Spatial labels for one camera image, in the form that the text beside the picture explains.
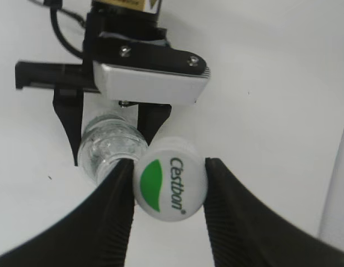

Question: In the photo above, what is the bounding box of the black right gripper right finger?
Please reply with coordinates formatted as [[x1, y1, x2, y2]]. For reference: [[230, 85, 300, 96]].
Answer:
[[203, 158, 344, 266]]

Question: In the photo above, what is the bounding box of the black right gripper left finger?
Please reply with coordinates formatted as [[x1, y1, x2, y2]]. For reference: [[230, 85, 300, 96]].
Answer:
[[0, 159, 134, 266]]

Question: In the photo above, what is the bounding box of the white green bottle cap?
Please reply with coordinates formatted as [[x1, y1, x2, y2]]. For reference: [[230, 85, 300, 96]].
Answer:
[[133, 136, 208, 222]]

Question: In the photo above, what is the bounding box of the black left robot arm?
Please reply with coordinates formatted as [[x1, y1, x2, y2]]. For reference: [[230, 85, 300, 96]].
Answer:
[[15, 1, 176, 157]]

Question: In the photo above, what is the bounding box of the clear Cestbon water bottle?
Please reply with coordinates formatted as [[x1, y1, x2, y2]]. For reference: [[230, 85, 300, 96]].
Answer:
[[77, 113, 148, 185]]

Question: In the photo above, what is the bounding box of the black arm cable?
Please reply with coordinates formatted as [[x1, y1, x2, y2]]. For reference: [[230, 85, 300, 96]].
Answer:
[[29, 0, 88, 60]]

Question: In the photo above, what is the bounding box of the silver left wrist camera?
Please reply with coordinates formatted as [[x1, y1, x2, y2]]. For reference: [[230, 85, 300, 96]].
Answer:
[[86, 37, 211, 105]]

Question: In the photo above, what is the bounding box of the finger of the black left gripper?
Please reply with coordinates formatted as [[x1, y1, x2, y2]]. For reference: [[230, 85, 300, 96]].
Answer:
[[137, 103, 172, 145], [52, 87, 84, 166]]

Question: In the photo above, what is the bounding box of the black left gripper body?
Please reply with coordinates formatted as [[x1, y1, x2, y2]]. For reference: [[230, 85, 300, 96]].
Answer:
[[14, 11, 171, 92]]

